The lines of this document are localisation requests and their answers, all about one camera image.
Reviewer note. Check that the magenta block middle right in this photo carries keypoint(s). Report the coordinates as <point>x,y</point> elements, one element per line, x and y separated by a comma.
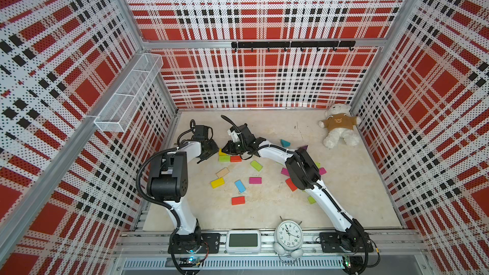
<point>285,172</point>

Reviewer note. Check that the blue rectangular block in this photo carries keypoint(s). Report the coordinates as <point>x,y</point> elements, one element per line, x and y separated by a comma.
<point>240,186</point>

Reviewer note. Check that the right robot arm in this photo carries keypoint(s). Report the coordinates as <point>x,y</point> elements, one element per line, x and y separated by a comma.
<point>304,174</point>

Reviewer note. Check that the white analog alarm clock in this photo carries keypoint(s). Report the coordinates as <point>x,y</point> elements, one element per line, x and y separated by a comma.
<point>289,240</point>

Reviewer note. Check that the magenta block centre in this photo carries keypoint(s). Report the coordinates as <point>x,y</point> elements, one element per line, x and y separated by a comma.
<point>255,180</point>

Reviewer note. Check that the yellow rectangular block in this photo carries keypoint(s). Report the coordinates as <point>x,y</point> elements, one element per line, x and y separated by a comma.
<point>217,183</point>

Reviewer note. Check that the red block bottom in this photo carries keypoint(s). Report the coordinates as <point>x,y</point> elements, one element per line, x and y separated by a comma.
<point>238,200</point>

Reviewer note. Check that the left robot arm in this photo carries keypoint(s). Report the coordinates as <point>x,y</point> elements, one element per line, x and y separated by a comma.
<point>163,180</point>

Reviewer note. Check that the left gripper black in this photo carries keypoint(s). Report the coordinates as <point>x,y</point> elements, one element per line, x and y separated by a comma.
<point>214,149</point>

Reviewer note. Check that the lime green block lowest right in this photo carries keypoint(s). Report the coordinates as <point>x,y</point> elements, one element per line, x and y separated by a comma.
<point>311,200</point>

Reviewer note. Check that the red block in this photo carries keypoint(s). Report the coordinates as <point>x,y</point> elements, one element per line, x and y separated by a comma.
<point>238,200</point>
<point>235,158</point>
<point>291,185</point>

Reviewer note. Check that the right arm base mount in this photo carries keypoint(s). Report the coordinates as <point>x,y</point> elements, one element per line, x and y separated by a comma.
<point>337,242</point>

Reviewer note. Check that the white digital display device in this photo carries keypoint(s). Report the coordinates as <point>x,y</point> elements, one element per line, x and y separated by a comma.
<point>243,242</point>

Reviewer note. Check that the natural wood rectangular block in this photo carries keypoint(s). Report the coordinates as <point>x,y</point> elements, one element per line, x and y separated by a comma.
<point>222,173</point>

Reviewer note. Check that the black hook rail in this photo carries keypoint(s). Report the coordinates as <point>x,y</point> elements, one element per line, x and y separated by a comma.
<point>334,44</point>

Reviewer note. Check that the white teddy bear brown shirt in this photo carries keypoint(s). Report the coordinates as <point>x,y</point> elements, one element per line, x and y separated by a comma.
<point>339,124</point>

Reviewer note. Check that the white wire mesh basket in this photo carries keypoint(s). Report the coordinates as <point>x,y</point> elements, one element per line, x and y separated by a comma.
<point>137,79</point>

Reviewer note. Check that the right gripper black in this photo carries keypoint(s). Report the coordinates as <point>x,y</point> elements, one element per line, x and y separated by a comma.
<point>229,148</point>

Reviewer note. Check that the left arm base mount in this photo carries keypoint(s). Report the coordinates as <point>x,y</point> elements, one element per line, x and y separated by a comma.
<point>195,243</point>

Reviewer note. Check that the teal triangle block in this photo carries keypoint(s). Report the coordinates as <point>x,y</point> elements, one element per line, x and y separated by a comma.
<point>285,143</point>

